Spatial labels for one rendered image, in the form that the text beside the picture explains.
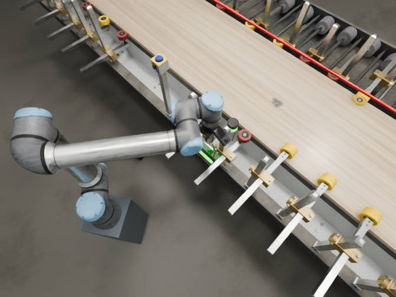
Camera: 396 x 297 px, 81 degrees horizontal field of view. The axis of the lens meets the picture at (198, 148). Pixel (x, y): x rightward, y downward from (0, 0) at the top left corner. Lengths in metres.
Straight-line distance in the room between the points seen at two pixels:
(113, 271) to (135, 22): 2.02
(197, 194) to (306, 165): 1.10
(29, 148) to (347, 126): 1.62
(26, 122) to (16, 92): 2.48
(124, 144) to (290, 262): 1.77
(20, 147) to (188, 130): 0.56
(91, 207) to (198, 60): 1.19
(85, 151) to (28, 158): 0.17
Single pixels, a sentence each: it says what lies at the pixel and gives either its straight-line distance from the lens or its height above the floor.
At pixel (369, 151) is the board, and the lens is 1.68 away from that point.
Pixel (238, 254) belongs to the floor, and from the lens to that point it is 2.16.
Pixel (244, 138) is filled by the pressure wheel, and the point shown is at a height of 0.91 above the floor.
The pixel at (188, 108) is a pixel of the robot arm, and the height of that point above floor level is 1.38.
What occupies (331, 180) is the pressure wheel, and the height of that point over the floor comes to 0.98.
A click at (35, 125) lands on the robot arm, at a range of 1.00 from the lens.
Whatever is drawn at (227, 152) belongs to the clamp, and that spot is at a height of 0.87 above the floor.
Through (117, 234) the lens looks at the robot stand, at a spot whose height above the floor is 0.60.
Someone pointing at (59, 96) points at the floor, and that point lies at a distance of 3.17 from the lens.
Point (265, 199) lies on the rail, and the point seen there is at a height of 0.70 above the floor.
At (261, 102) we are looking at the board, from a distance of 1.60.
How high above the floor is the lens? 2.13
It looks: 64 degrees down
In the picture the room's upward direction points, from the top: 1 degrees counter-clockwise
